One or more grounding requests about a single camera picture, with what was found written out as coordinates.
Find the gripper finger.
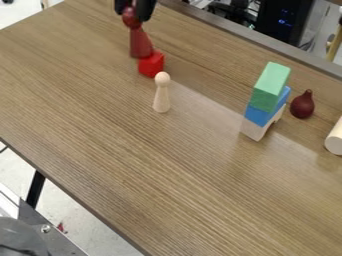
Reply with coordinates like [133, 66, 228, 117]
[113, 0, 134, 16]
[133, 0, 159, 23]

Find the dark red wooden pawn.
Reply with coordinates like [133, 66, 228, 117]
[121, 6, 155, 60]

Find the red cube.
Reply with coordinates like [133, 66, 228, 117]
[136, 49, 167, 79]

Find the beige wooden pawn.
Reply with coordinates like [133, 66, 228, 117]
[150, 71, 173, 114]

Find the black office chair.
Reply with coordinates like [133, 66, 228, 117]
[204, 0, 253, 25]

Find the black computer tower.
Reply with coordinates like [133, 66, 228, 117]
[253, 0, 316, 47]

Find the green block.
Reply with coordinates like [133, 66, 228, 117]
[248, 61, 293, 114]

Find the blue block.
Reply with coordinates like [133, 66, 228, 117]
[243, 85, 293, 128]

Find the white arch block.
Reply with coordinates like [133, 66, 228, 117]
[239, 103, 288, 143]

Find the dark red drop-shaped toy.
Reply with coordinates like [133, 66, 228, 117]
[288, 88, 317, 120]

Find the beige wooden cylinder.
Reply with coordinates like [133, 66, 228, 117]
[323, 115, 342, 156]

